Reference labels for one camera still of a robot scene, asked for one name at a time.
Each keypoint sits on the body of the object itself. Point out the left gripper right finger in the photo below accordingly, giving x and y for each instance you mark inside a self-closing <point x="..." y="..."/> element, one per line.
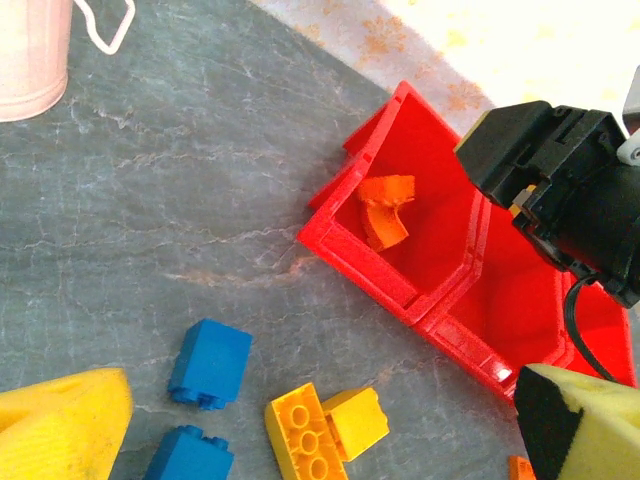
<point x="600" y="440"/>

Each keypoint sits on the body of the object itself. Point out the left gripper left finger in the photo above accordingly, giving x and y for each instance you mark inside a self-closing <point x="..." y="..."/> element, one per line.
<point x="55" y="425"/>

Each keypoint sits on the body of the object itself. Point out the orange lego brick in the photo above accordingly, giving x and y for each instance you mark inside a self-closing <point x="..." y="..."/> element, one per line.
<point x="520" y="470"/>

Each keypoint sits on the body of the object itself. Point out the blue lego brick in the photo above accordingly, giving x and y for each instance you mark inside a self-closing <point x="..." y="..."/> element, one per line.
<point x="210" y="360"/>
<point x="185" y="457"/>

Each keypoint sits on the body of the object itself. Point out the orange arch lego piece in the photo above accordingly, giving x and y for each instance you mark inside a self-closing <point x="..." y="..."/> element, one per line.
<point x="385" y="220"/>

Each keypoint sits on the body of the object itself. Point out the yellow small lego brick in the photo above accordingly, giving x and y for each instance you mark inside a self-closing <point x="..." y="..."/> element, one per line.
<point x="357" y="425"/>

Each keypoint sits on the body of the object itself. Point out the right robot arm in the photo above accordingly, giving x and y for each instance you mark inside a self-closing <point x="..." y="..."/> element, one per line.
<point x="632" y="100"/>

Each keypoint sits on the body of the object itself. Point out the red plastic bin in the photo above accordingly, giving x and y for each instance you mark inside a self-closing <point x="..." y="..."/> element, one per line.
<point x="440" y="165"/>
<point x="615" y="325"/>
<point x="515" y="310"/>

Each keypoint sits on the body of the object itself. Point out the pink metal cup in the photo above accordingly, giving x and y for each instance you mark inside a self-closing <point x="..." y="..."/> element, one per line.
<point x="30" y="60"/>

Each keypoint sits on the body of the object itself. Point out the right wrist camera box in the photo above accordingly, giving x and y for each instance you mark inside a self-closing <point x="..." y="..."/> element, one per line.
<point x="500" y="150"/>

